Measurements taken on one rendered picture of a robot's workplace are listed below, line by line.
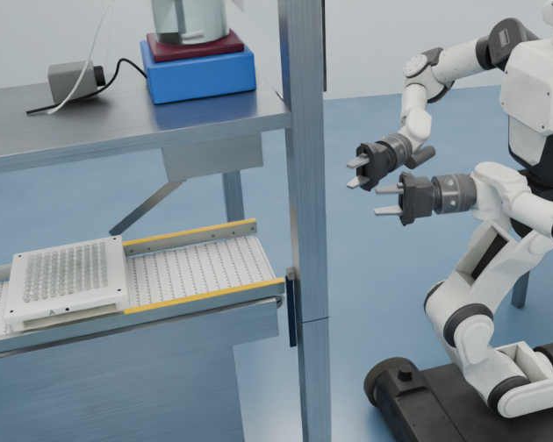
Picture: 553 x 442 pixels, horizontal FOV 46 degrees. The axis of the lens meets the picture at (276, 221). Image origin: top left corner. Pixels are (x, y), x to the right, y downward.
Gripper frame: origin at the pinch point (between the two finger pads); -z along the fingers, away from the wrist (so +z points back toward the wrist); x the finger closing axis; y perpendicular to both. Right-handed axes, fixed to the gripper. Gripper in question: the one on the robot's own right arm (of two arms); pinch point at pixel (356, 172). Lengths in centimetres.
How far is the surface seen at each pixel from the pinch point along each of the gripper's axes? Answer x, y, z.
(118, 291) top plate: 7, 14, -62
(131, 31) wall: 39, 313, 148
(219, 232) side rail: 11.6, 21.2, -28.2
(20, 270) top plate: 7, 38, -71
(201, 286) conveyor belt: 13.9, 10.2, -43.8
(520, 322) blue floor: 103, -10, 95
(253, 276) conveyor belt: 13.9, 3.7, -33.8
